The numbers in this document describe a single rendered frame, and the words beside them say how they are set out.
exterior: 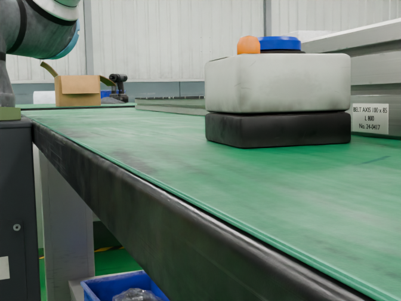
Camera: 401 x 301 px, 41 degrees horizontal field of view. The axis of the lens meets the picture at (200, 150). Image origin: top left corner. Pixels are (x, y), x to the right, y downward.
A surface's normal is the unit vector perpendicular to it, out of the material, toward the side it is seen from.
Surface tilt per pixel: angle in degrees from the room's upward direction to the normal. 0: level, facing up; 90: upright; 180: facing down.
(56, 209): 90
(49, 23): 128
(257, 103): 90
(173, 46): 90
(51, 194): 90
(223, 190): 0
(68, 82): 63
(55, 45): 134
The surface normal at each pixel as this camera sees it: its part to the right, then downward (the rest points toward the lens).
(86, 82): 0.28, -0.36
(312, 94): 0.28, 0.09
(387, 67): -0.96, 0.05
